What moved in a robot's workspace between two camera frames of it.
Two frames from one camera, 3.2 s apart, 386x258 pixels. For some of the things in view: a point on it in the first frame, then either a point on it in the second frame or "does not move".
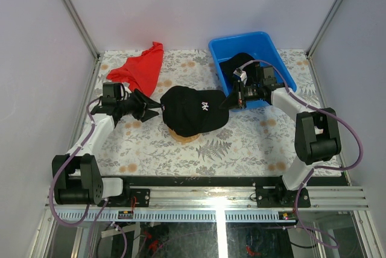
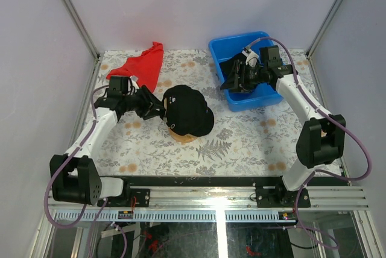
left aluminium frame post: [71, 11] does not move
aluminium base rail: [342, 197] does not move
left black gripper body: [134, 105] does not move
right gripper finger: [231, 102] → [232, 82]
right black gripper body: [250, 93] → [253, 76]
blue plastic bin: [258, 44] does not move
